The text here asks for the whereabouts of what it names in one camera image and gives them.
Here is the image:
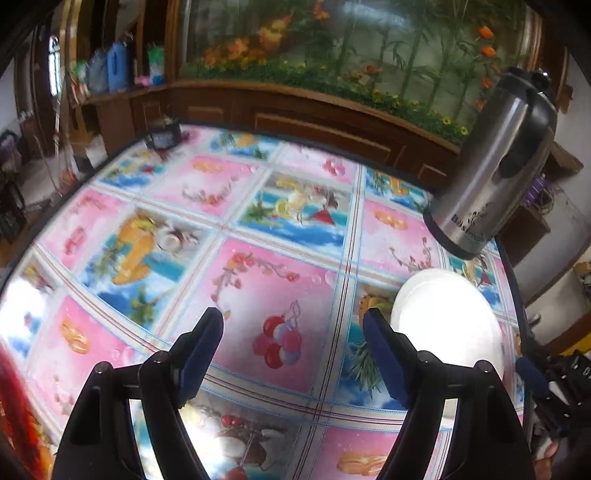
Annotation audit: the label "grey-blue plastic jug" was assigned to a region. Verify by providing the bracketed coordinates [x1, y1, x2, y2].
[87, 48, 109, 93]

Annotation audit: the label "person's right hand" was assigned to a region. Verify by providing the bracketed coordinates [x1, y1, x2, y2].
[533, 438, 568, 480]

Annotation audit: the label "white plate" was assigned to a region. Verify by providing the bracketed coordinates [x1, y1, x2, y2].
[392, 269, 505, 416]

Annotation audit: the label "wooden cabinet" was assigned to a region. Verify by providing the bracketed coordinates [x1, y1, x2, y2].
[69, 78, 462, 195]

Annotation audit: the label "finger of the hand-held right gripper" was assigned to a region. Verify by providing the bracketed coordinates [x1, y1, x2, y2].
[515, 335, 555, 416]

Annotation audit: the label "red plastic bowl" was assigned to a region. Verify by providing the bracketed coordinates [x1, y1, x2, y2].
[0, 346, 54, 480]

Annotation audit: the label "stainless steel thermos jug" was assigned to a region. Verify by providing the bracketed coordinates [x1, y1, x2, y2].
[422, 66, 559, 260]

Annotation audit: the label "printed tablecloth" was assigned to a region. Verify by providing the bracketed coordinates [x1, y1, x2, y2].
[0, 127, 527, 480]

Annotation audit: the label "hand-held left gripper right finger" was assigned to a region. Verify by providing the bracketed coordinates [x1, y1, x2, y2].
[362, 308, 539, 480]

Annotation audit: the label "green and white bottle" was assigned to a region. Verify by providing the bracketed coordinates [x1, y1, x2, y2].
[148, 45, 166, 86]

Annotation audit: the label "aquarium with plants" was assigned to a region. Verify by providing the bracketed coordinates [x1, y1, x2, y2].
[178, 0, 543, 145]

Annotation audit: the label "purple boxes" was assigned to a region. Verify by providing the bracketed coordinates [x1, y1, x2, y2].
[524, 178, 549, 207]

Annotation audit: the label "window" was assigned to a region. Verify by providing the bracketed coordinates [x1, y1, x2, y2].
[46, 34, 64, 97]

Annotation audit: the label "blue detergent bottle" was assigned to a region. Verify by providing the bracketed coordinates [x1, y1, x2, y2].
[107, 41, 131, 90]

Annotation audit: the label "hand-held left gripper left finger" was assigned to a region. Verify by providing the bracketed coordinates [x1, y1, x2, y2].
[54, 307, 225, 480]

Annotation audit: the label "small black box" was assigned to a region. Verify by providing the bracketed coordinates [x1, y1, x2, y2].
[144, 117, 182, 151]

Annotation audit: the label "cardboard box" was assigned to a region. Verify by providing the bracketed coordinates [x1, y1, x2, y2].
[549, 142, 585, 175]

